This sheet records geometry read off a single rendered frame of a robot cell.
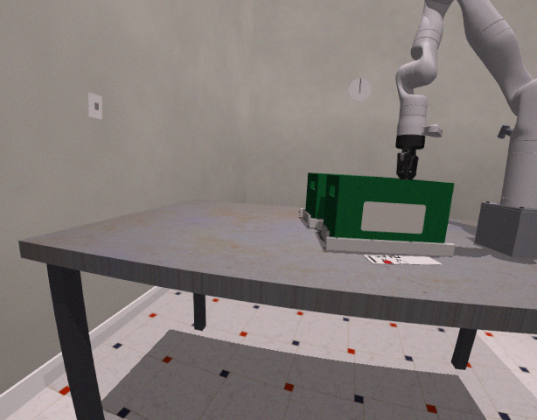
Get white paper pick list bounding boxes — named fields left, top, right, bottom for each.
left=364, top=255, right=442, bottom=265

